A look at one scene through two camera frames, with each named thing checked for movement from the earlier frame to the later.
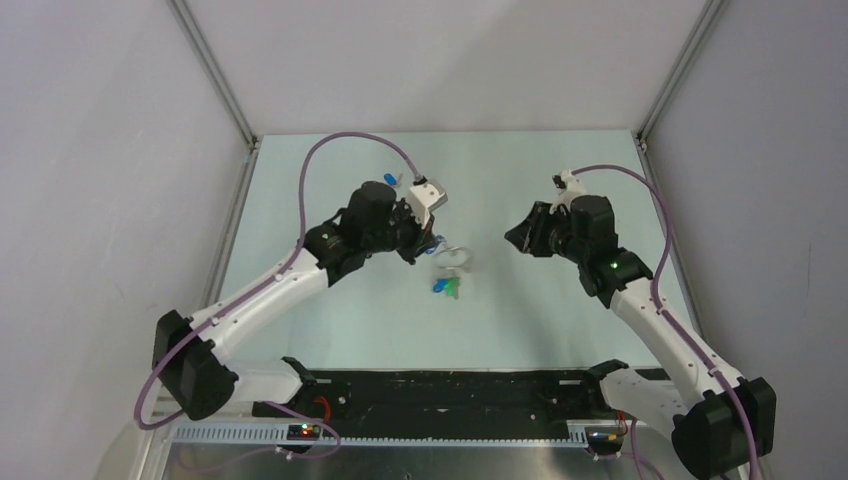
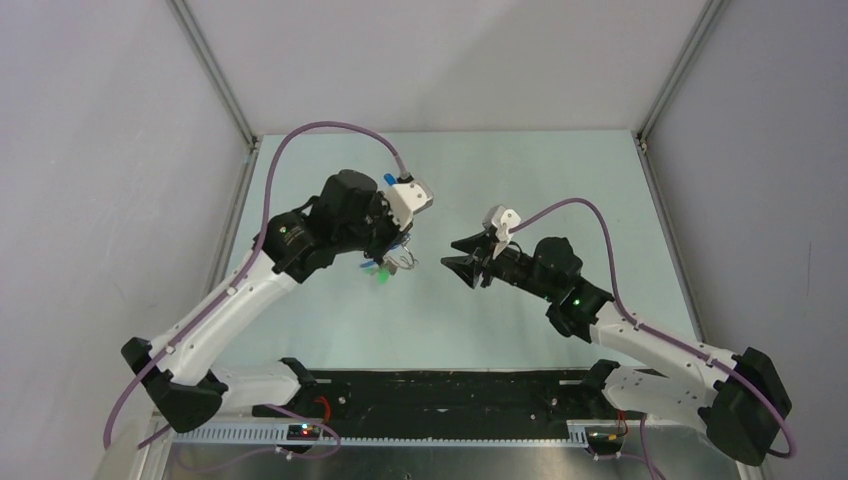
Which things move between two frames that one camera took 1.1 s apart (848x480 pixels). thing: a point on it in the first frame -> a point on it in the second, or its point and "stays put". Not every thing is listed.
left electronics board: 303,432 stays put
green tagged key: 452,287 -> 383,274
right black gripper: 527,235 -> 469,268
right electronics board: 605,440 stays put
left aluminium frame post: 214,70 stays put
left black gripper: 421,239 -> 395,236
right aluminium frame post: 709,17 stays put
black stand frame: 450,397 stays put
